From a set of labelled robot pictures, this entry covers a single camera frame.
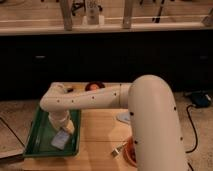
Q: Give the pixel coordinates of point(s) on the wooden post right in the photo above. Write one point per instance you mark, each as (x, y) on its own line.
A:
(127, 16)

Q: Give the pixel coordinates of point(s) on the dark blue floor device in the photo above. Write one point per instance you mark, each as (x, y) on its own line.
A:
(200, 99)

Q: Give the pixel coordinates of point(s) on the red bowl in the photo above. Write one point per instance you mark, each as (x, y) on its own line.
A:
(94, 85)

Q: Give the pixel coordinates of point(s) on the wooden post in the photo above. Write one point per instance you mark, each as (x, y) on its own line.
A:
(66, 14)
(127, 16)

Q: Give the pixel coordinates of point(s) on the black brush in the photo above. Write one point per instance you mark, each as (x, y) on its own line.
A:
(70, 90)

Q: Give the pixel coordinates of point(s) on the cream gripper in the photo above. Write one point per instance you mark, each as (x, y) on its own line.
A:
(69, 128)

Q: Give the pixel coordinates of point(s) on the light blue sponge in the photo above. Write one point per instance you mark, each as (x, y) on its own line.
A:
(60, 139)

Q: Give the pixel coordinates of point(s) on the orange bowl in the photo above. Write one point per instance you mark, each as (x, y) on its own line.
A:
(129, 152)

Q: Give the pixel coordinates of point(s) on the green plastic tray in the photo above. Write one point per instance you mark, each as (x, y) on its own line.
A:
(41, 134)

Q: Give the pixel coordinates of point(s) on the wooden post left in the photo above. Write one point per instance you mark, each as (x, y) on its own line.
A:
(66, 14)

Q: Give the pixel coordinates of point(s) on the small metal cube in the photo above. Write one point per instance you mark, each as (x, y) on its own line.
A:
(115, 152)

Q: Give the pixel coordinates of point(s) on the light blue plate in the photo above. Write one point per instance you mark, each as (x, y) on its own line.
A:
(123, 117)

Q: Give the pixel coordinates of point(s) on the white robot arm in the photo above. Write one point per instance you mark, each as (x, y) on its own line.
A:
(156, 129)

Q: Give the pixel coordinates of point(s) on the long wooden shelf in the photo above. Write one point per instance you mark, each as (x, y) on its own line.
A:
(56, 26)

